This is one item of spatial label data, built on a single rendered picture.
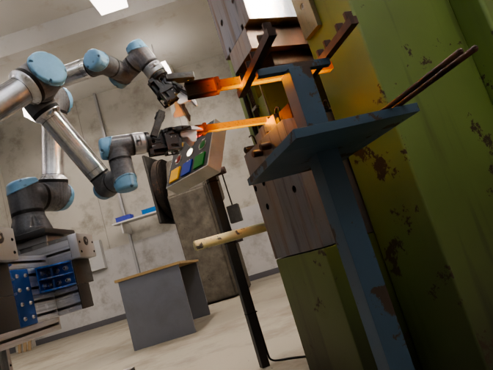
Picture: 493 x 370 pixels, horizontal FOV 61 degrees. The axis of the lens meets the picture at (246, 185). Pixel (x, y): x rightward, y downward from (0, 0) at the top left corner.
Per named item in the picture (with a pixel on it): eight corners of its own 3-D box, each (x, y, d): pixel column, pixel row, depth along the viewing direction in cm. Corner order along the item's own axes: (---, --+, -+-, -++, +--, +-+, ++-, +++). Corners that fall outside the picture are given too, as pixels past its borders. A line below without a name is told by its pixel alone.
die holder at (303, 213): (323, 247, 133) (282, 119, 140) (275, 259, 167) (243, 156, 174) (446, 208, 155) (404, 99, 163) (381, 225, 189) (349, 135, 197)
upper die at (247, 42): (252, 48, 162) (244, 26, 163) (235, 74, 180) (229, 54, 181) (338, 41, 178) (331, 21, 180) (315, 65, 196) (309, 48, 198)
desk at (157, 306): (213, 313, 500) (198, 259, 511) (198, 332, 378) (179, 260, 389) (161, 328, 498) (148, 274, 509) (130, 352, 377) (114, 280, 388)
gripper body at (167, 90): (166, 110, 161) (147, 86, 161) (183, 99, 164) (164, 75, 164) (168, 102, 154) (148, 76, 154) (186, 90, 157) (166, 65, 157)
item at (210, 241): (197, 251, 176) (194, 239, 176) (194, 252, 180) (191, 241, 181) (286, 226, 193) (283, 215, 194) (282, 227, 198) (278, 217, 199)
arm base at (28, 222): (1, 242, 152) (-4, 216, 154) (26, 242, 167) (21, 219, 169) (40, 230, 152) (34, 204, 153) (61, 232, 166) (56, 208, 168)
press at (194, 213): (199, 301, 766) (161, 160, 812) (264, 282, 758) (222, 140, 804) (177, 314, 623) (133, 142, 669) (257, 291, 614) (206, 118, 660)
